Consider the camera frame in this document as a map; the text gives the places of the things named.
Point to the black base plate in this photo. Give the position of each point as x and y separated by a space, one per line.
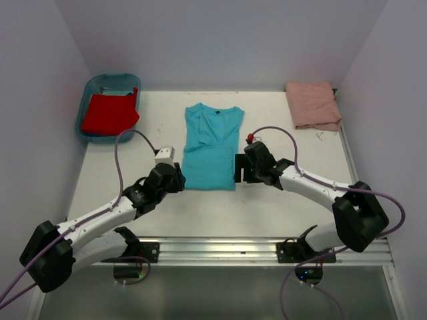
291 251
149 250

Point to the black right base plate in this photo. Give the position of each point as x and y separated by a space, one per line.
291 251

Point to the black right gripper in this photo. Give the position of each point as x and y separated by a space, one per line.
241 160

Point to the red t-shirt in bin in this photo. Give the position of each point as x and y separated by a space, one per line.
109 115

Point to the teal t-shirt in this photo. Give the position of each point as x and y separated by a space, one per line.
212 141

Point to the aluminium mounting rail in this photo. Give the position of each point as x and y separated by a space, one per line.
250 252

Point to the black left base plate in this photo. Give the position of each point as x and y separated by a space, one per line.
149 250

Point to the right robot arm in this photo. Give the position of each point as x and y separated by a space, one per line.
358 215

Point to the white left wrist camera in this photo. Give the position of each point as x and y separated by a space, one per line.
165 155

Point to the folded pink t-shirt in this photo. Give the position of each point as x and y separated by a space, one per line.
313 105

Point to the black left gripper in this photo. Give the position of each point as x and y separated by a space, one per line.
179 179

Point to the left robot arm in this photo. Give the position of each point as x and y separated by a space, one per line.
55 252

